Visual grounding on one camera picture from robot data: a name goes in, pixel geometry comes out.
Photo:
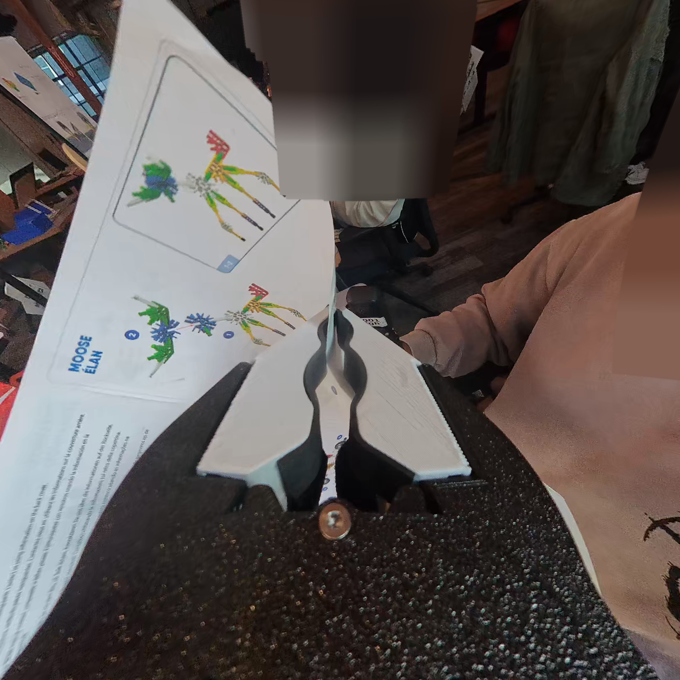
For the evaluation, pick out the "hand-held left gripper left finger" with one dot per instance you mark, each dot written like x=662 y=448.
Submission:
x=249 y=414

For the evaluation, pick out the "green hanging curtain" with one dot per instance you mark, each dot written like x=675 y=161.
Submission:
x=573 y=106

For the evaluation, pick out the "white paper sign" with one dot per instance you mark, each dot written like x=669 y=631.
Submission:
x=470 y=74

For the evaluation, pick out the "person's pink sweatshirt torso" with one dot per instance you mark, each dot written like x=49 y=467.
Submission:
x=558 y=425

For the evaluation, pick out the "printed paper instruction sheet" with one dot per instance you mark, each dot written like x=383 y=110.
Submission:
x=159 y=297

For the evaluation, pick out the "blue storage bin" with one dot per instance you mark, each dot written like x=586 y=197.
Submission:
x=26 y=226

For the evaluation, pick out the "person's right hand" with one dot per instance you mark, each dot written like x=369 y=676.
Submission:
x=410 y=349

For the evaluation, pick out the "paned window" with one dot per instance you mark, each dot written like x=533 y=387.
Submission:
x=79 y=63

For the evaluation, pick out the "white poster board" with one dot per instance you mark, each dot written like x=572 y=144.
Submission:
x=37 y=95

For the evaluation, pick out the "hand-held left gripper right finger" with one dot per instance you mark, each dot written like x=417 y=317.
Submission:
x=409 y=419

